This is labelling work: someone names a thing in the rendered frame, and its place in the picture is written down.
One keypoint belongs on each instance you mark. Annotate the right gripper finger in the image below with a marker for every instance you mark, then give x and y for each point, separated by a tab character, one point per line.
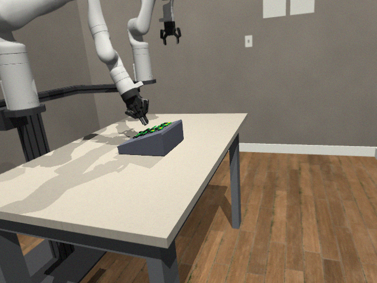
143	110
135	114

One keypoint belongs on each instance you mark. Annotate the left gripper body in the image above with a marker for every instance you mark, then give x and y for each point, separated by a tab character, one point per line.
170	25

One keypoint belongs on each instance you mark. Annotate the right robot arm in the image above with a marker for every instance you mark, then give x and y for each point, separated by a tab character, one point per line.
15	70

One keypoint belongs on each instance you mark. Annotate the grey switch panel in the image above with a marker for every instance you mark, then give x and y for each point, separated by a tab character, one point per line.
157	141

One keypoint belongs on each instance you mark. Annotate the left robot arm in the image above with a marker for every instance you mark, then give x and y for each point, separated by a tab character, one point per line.
140	26

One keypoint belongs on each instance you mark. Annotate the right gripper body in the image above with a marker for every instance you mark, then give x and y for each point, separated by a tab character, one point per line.
131	96

